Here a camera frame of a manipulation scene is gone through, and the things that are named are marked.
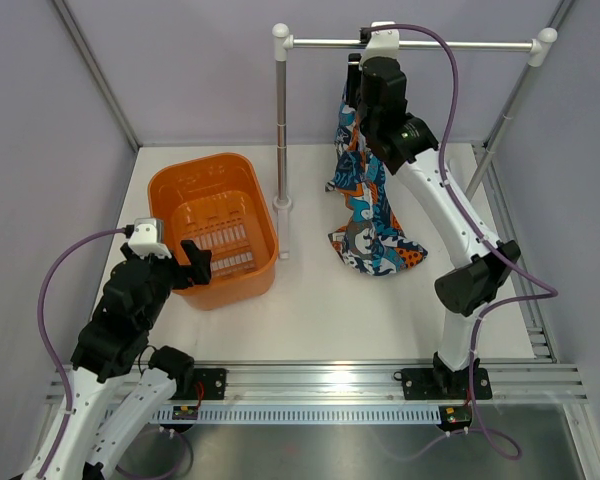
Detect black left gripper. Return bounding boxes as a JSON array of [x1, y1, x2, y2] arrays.
[[123, 239, 210, 331]]

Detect colourful patterned shorts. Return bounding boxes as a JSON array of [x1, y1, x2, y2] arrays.
[[325, 88, 428, 277]]

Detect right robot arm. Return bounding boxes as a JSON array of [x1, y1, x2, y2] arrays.
[[346, 54, 520, 399]]

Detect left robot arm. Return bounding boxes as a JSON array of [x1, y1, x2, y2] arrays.
[[20, 240, 212, 479]]

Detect orange plastic basket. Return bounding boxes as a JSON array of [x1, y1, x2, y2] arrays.
[[148, 152, 278, 310]]

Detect silver clothes rack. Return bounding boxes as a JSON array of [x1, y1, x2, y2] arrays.
[[272, 23, 558, 260]]

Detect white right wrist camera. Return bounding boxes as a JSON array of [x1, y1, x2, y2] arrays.
[[359, 21, 400, 69]]

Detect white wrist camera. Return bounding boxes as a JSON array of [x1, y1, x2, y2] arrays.
[[359, 21, 400, 69], [127, 217, 172, 259]]

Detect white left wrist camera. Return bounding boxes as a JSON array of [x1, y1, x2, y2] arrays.
[[127, 217, 172, 259]]

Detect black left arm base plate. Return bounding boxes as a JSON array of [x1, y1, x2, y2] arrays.
[[172, 367, 227, 401]]

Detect white slotted cable duct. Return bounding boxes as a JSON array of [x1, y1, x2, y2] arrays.
[[148, 404, 441, 425]]

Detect aluminium mounting rail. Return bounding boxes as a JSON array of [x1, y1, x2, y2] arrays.
[[44, 360, 589, 406]]

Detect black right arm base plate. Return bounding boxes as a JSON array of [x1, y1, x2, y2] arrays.
[[392, 367, 471, 401]]

